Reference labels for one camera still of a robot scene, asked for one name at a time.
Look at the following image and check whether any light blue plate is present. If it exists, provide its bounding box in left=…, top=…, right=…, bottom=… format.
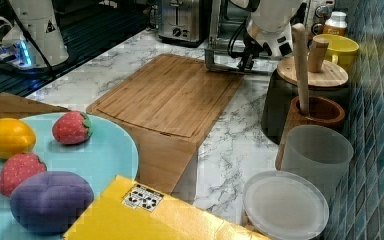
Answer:
left=0, top=113, right=139, bottom=240

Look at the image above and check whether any purple plush fruit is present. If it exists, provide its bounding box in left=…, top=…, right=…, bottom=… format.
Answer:
left=10, top=171, right=94, bottom=235

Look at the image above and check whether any yellow mug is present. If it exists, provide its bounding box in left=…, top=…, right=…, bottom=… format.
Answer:
left=314, top=34, right=359, bottom=72

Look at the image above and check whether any red plush strawberry right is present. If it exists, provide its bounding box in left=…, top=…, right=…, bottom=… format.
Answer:
left=0, top=153, right=47, bottom=197

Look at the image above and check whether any stainless steel toaster oven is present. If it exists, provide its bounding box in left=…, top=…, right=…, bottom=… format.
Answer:
left=208, top=0, right=335, bottom=48

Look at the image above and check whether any white-capped spice bottle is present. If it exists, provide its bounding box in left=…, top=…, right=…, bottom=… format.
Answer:
left=323, top=11, right=347, bottom=36

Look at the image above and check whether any wooden mortar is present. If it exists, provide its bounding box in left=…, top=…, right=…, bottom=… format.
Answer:
left=275, top=96, right=345, bottom=170

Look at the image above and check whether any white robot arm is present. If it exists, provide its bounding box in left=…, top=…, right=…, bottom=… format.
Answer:
left=229, top=0, right=303, bottom=71

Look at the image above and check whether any stainless steel two-slot toaster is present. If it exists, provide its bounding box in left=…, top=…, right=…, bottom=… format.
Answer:
left=157, top=0, right=212, bottom=47

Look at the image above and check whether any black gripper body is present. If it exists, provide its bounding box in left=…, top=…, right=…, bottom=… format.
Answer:
left=238, top=33, right=263, bottom=72

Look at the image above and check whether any glass oven door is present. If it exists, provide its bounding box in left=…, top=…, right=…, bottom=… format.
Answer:
left=205, top=38, right=278, bottom=75

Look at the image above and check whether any bamboo cutting board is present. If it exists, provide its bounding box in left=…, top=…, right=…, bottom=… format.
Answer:
left=85, top=53, right=244, bottom=147

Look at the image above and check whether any yellow plush lemon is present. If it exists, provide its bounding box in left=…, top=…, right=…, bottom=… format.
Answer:
left=0, top=118, right=36, bottom=159

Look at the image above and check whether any frosted grey cup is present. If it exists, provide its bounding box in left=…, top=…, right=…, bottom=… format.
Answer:
left=280, top=125, right=354, bottom=201

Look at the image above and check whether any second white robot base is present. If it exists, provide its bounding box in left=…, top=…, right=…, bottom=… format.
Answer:
left=3, top=0, right=69, bottom=70

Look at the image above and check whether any yellow cereal box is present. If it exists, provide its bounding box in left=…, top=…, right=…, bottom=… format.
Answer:
left=63, top=176, right=270, bottom=240

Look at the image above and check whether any red plush strawberry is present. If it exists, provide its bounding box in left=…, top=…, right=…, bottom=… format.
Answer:
left=0, top=153, right=47, bottom=197
left=52, top=111, right=93, bottom=145

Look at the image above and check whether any wooden pestle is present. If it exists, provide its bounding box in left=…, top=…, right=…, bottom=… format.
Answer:
left=292, top=23, right=309, bottom=115

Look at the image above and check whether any red plush strawberry left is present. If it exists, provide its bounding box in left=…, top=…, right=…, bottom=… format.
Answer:
left=52, top=111, right=93, bottom=145

